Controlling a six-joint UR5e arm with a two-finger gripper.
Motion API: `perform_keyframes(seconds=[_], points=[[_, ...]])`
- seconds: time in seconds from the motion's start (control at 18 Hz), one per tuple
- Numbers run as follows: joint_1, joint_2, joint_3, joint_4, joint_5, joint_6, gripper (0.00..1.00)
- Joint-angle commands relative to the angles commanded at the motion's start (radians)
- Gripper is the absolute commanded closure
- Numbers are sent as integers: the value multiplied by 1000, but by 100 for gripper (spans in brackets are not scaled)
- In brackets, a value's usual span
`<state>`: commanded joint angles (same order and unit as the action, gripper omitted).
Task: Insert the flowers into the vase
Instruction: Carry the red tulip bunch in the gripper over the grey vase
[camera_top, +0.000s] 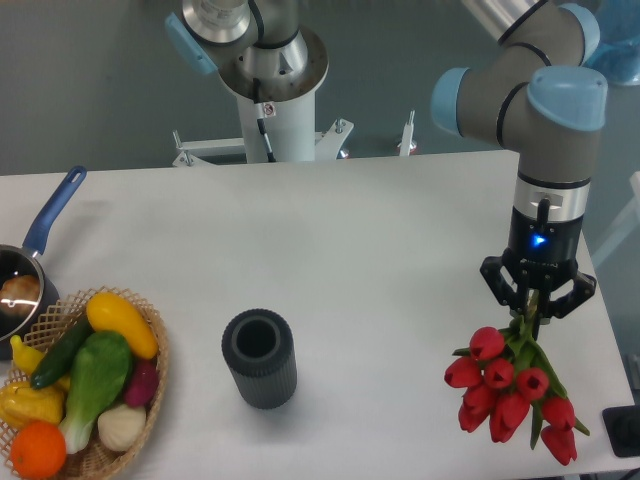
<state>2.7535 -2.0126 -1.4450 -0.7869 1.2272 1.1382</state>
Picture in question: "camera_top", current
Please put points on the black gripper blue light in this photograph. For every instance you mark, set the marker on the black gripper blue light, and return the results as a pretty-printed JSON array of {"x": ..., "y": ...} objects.
[{"x": 539, "y": 258}]

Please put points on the red tulip bouquet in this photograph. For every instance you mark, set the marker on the red tulip bouquet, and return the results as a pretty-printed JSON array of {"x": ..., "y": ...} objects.
[{"x": 506, "y": 377}]

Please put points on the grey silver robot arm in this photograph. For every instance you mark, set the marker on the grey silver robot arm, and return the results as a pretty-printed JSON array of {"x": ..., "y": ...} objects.
[{"x": 537, "y": 99}]

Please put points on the dark grey ribbed vase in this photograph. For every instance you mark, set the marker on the dark grey ribbed vase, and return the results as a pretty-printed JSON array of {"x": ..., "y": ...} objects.
[{"x": 258, "y": 348}]

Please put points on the black device at edge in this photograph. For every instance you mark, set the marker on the black device at edge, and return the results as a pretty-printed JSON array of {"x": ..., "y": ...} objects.
[{"x": 622, "y": 427}]

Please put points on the blue plastic bag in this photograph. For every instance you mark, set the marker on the blue plastic bag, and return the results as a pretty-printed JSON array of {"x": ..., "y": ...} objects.
[{"x": 617, "y": 54}]

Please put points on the purple red radish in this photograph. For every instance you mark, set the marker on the purple red radish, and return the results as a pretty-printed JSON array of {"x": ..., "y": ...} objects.
[{"x": 142, "y": 385}]

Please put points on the yellow squash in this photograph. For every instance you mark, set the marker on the yellow squash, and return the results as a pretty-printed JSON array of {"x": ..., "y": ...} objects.
[{"x": 107, "y": 311}]

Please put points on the green bok choy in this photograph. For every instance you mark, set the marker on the green bok choy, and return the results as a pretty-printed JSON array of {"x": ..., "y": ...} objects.
[{"x": 98, "y": 374}]

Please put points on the woven wicker basket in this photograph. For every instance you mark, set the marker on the woven wicker basket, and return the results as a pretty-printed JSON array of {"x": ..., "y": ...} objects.
[{"x": 95, "y": 461}]

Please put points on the white garlic bulb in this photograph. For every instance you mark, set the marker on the white garlic bulb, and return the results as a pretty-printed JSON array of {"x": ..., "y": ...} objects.
[{"x": 120, "y": 426}]

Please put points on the green cucumber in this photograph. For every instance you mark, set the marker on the green cucumber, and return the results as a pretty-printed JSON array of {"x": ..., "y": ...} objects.
[{"x": 59, "y": 358}]

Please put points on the yellow banana pepper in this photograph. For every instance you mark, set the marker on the yellow banana pepper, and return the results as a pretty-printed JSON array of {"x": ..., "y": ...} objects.
[{"x": 25, "y": 359}]

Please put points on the browned bread in pan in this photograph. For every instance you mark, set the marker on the browned bread in pan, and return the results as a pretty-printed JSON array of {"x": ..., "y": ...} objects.
[{"x": 20, "y": 295}]

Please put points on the orange fruit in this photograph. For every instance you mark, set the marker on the orange fruit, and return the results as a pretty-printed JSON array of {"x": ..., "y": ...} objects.
[{"x": 38, "y": 451}]

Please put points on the yellow bumpy gourd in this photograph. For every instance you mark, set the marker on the yellow bumpy gourd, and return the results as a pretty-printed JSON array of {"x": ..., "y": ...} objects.
[{"x": 22, "y": 405}]

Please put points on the white frame at right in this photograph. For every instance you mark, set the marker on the white frame at right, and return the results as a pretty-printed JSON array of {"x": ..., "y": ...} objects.
[{"x": 625, "y": 222}]

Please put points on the white clamp bracket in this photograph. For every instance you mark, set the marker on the white clamp bracket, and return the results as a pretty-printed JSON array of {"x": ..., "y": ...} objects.
[{"x": 408, "y": 144}]

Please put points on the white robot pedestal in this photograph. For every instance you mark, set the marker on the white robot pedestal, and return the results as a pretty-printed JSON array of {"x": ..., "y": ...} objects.
[{"x": 275, "y": 93}]

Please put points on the blue handled dark saucepan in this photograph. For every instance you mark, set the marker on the blue handled dark saucepan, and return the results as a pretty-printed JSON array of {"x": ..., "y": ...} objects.
[{"x": 25, "y": 259}]

